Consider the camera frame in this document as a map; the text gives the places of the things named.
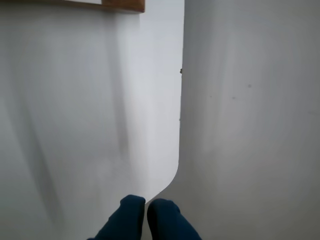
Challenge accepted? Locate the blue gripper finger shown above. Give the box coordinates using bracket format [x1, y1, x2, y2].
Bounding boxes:
[87, 194, 146, 240]
[146, 198, 203, 240]

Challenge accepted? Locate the wooden chessboard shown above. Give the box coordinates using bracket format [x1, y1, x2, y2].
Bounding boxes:
[61, 0, 146, 14]

